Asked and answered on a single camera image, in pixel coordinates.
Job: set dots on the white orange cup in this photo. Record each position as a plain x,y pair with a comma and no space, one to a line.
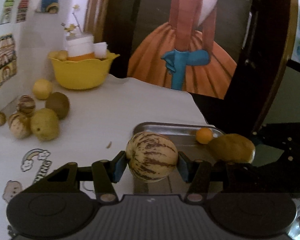
80,47

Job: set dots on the green-brown pear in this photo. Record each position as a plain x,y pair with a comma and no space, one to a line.
232,148

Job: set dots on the striped pepino melon front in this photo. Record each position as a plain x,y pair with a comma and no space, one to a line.
151,156

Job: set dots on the green pear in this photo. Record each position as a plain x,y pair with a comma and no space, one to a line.
45,124

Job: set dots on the small white cup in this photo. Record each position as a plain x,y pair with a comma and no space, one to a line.
100,50

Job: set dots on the orange tangerine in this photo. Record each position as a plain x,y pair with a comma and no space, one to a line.
204,135

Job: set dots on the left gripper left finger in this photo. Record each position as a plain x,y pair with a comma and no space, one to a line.
105,174

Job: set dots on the striped pepino melon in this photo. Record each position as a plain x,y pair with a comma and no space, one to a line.
151,156
26,105
19,125

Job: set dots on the yellow dried flower sprig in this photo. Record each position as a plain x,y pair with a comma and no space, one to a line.
72,29

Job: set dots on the yellow plastic bowl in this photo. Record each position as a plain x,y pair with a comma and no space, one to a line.
84,74

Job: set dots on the yellow lemon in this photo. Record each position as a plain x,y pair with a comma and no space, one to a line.
42,89

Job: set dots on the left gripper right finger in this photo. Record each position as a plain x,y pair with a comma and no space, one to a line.
196,173

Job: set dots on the houses drawing paper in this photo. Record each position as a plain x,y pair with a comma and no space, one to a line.
14,15

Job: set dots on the brown kiwi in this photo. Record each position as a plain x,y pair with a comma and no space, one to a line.
59,103

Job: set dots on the metal tray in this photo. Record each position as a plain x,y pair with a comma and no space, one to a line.
184,138

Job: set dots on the striped pepino melon back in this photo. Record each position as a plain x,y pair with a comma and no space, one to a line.
26,105

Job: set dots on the wooden door frame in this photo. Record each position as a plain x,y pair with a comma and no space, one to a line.
95,18

